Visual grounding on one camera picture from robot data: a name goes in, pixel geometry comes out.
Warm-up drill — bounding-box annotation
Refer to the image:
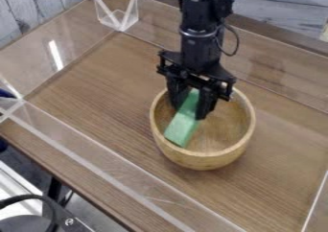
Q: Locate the blue object at left edge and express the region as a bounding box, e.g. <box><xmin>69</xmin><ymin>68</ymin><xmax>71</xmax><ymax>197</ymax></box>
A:
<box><xmin>0</xmin><ymin>88</ymin><xmax>15</xmax><ymax>99</ymax></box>

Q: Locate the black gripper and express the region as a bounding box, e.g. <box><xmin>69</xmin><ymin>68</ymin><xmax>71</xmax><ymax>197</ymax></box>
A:
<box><xmin>158</xmin><ymin>28</ymin><xmax>235</xmax><ymax>120</ymax></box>

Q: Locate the brown wooden bowl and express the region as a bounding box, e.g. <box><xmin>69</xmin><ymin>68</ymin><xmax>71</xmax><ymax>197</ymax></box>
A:
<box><xmin>148</xmin><ymin>88</ymin><xmax>256</xmax><ymax>171</ymax></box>

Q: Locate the black table leg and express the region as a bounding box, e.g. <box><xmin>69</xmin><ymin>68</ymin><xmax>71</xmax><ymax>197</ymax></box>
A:
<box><xmin>47</xmin><ymin>177</ymin><xmax>63</xmax><ymax>201</ymax></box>

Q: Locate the clear acrylic corner bracket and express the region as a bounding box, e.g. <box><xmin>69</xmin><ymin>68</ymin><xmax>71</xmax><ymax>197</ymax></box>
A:
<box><xmin>94</xmin><ymin>0</ymin><xmax>138</xmax><ymax>32</ymax></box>

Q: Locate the green rectangular block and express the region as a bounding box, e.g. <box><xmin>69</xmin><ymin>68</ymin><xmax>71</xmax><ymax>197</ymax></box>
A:
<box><xmin>163</xmin><ymin>89</ymin><xmax>198</xmax><ymax>148</ymax></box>

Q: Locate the black cable loop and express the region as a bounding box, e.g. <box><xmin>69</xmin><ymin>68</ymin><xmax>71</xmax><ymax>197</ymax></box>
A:
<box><xmin>0</xmin><ymin>194</ymin><xmax>59</xmax><ymax>232</ymax></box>

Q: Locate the black metal base plate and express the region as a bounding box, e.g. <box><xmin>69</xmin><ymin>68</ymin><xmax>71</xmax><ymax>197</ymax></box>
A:
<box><xmin>41</xmin><ymin>197</ymin><xmax>95</xmax><ymax>232</ymax></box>

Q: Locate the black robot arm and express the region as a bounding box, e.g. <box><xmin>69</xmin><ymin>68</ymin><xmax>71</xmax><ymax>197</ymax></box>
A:
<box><xmin>158</xmin><ymin>0</ymin><xmax>237</xmax><ymax>120</ymax></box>

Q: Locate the clear acrylic tray wall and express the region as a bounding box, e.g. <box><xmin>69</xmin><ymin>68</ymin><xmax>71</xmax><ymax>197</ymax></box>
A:
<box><xmin>0</xmin><ymin>0</ymin><xmax>328</xmax><ymax>232</ymax></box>

